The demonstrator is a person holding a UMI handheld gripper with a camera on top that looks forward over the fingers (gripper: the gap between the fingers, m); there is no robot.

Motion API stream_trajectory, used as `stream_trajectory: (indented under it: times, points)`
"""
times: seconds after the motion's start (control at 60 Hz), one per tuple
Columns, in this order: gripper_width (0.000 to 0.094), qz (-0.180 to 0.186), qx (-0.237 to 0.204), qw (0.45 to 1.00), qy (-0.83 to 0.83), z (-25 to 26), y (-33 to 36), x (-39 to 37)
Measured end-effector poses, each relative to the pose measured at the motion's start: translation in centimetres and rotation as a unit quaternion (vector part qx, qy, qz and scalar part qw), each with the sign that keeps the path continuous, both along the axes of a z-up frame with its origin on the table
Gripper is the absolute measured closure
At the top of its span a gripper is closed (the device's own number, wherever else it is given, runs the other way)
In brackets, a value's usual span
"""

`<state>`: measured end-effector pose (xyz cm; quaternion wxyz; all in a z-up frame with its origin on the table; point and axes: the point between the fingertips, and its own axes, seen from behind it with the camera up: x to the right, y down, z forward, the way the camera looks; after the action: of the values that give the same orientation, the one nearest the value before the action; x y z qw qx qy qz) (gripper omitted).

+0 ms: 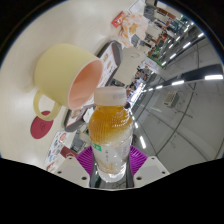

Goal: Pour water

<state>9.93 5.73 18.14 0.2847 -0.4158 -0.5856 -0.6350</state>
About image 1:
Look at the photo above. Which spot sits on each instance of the small red sauce packet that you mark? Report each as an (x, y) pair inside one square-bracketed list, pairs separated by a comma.
[(118, 19)]

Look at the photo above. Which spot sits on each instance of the ceiling lights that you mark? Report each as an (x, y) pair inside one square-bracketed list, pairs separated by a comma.
[(213, 77)]

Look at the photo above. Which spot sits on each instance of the colourful printed sticker sheet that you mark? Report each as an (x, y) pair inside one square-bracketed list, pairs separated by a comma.
[(55, 150)]

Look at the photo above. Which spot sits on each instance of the flat round red coaster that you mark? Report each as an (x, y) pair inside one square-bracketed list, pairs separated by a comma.
[(40, 126)]

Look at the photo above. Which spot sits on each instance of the yellow mug with pink inside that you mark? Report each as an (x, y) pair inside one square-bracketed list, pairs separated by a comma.
[(56, 73)]

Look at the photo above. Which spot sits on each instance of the beige canteen chairs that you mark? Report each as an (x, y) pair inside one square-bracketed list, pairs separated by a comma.
[(128, 65)]

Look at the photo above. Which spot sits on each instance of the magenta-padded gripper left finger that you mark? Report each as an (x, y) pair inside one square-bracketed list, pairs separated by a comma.
[(85, 159)]

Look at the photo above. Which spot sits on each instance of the white paper receipt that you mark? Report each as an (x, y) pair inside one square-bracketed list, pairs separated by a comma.
[(137, 5)]

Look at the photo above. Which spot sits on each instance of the clear white-capped drink bottle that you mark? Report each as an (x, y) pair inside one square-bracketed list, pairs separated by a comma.
[(110, 133)]

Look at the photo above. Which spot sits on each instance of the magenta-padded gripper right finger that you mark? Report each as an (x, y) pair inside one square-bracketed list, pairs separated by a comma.
[(138, 160)]

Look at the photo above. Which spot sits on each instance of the ceiling air conditioner unit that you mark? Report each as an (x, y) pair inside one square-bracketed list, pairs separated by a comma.
[(170, 99)]

